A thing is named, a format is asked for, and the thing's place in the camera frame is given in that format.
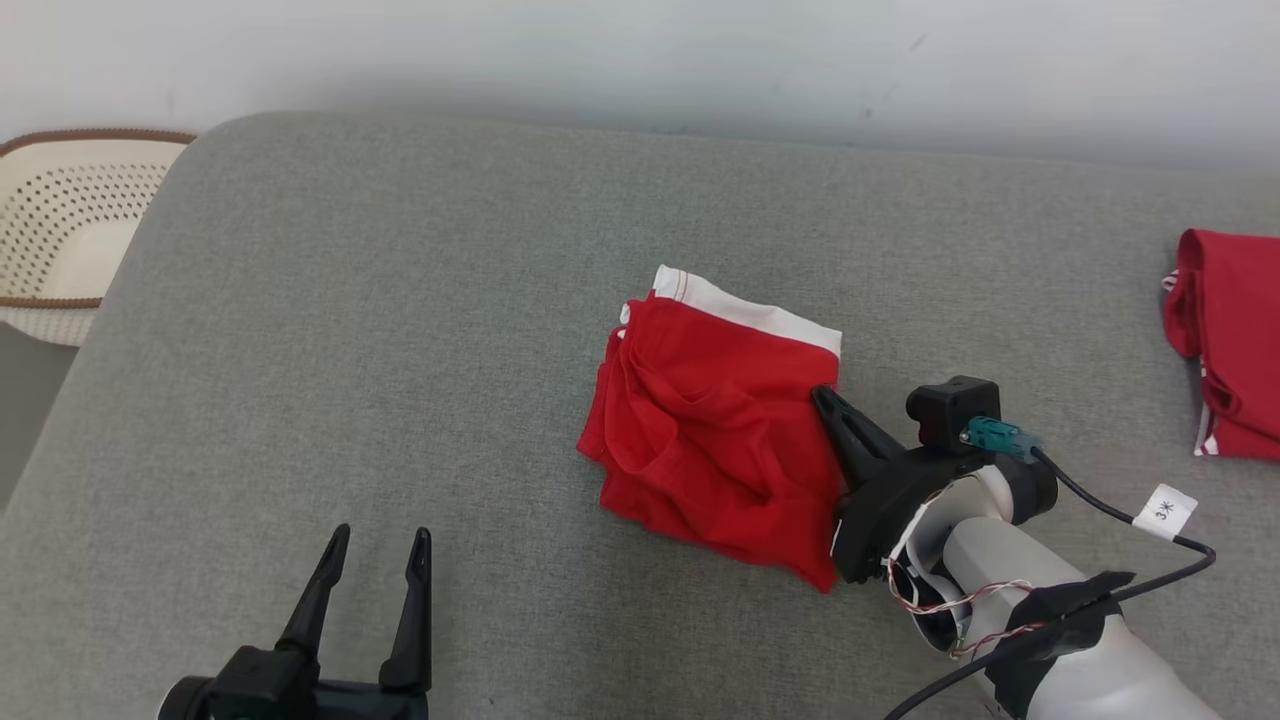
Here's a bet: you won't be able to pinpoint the red jersey with number print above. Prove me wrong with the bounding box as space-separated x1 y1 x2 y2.
1160 228 1280 461

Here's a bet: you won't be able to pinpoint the red white twisted wires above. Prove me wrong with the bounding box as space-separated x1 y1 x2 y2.
885 555 1047 661

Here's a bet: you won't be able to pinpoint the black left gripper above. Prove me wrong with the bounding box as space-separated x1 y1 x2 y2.
158 523 434 720

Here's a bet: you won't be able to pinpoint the white cable label tag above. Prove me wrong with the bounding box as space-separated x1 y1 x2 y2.
1133 483 1198 542

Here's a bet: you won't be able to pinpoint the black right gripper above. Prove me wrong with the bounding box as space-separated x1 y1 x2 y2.
810 385 993 587

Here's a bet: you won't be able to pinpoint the black cable strap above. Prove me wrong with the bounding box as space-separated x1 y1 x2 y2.
985 570 1137 717

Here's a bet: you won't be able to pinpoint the black camera cable teal plug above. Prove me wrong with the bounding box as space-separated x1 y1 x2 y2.
885 417 1218 720

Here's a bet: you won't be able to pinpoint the red shorts with white band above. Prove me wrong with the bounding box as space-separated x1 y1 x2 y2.
576 264 847 595

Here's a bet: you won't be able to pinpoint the cream perforated laundry basket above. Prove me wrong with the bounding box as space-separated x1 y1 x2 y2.
0 128 198 348

